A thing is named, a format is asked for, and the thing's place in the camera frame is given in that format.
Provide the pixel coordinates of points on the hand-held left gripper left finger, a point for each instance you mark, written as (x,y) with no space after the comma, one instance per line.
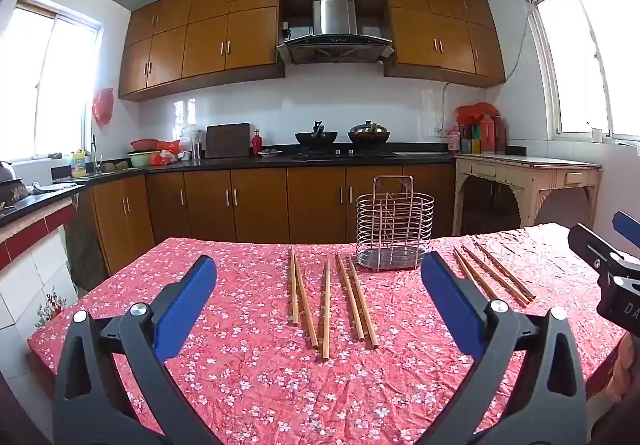
(185,300)

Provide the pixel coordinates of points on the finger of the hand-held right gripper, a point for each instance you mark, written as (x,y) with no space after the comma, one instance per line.
(629,226)
(587,245)

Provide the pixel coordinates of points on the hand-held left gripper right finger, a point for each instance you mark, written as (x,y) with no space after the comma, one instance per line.
(450,300)

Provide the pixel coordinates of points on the small white cup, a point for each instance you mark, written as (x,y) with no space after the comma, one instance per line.
(597,136)

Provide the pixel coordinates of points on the red floral tablecloth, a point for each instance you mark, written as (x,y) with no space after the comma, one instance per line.
(250,375)

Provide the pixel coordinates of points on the cream wooden side table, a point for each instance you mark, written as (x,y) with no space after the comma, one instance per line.
(525,162)

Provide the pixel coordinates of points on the brown base cabinets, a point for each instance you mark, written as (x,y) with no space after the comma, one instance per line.
(260,205)

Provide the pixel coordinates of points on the dark red bottle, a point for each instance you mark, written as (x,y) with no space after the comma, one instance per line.
(499,137)

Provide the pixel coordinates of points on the orange red bottle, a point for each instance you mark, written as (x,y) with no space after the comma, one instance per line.
(487,137)

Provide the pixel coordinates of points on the green basin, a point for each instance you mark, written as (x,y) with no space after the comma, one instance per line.
(142,159)

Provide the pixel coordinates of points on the black kitchen countertop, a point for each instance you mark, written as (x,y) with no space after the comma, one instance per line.
(240,161)

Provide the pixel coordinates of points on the steel cup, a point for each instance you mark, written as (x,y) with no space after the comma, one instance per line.
(196,150)

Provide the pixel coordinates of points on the green box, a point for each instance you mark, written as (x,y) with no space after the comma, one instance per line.
(475,137)

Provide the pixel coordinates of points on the small red label bottle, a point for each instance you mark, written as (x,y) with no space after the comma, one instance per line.
(454,141)

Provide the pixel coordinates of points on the red basin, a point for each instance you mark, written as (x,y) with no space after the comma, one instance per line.
(145,145)

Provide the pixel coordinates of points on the dark cutting board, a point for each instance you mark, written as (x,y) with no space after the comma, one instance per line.
(227,141)

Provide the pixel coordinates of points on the yellow detergent bottle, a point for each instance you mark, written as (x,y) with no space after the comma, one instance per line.
(78,167)

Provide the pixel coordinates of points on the red glass bottle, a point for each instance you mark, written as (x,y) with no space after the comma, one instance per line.
(257,144)

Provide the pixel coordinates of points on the large red plastic bag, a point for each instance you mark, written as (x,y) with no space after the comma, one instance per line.
(475,112)

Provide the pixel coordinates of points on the steel faucet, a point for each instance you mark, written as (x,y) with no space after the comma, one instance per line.
(93,150)

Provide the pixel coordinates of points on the gas stove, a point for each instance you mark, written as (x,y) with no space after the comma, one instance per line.
(345,155)

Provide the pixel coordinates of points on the lidded black wok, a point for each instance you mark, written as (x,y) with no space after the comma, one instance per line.
(369,132)

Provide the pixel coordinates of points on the dark patterned pot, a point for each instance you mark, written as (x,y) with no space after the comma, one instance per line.
(12,192)

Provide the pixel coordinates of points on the hanging red plastic bag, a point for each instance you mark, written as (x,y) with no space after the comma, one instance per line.
(103,106)

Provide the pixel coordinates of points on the sliding window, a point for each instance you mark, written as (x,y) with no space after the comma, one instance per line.
(50,85)

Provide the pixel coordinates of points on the steel range hood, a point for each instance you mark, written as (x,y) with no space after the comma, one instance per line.
(334,17)

